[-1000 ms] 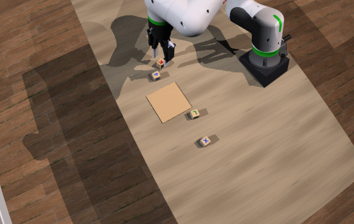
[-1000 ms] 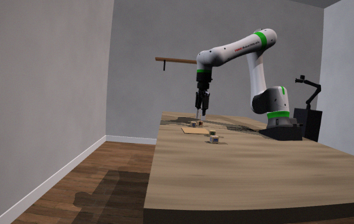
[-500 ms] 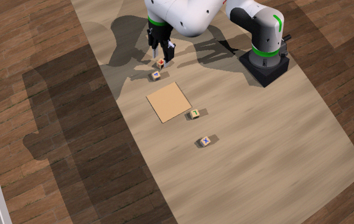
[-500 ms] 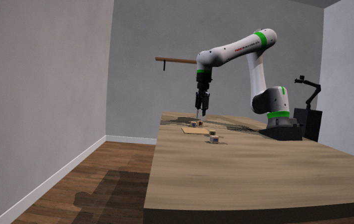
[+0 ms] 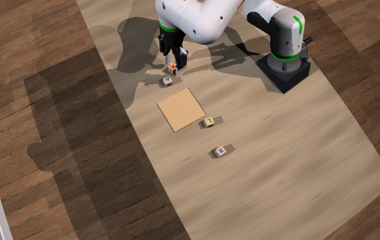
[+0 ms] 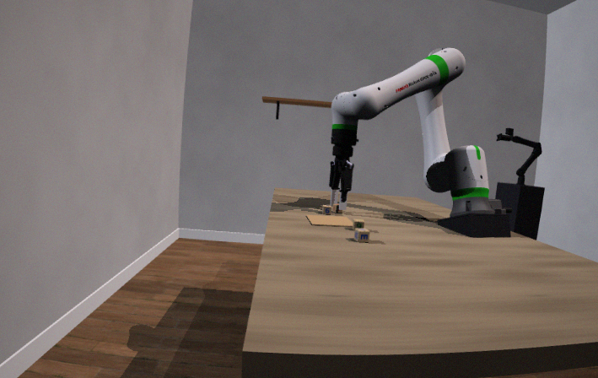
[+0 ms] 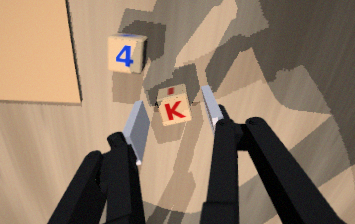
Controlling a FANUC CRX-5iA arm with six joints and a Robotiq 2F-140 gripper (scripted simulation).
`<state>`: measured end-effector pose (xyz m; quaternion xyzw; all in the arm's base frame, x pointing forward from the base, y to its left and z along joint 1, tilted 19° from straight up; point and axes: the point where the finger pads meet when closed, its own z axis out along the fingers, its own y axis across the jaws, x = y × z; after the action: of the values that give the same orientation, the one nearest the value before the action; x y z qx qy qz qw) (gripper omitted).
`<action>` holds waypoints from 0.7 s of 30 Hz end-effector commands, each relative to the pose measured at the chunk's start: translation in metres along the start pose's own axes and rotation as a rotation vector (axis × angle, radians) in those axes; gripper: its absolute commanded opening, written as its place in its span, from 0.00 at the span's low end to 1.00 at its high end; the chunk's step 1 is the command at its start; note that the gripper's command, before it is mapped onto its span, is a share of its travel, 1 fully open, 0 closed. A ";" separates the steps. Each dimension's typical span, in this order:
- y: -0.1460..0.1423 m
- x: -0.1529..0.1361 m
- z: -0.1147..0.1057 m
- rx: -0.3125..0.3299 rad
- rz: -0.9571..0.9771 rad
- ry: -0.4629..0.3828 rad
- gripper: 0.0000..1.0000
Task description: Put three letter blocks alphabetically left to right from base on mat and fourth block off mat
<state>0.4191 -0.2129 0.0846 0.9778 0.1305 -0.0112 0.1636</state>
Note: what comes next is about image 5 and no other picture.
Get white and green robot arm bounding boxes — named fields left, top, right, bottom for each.
left=155, top=0, right=313, bottom=74

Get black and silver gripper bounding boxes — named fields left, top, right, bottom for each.
left=158, top=35, right=189, bottom=75

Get cream block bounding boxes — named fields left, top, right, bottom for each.
left=215, top=146, right=226, bottom=158
left=204, top=117, right=214, bottom=128
left=163, top=76, right=173, bottom=87
left=168, top=63, right=176, bottom=74

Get tan flat mat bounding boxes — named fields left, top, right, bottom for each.
left=157, top=88, right=205, bottom=132

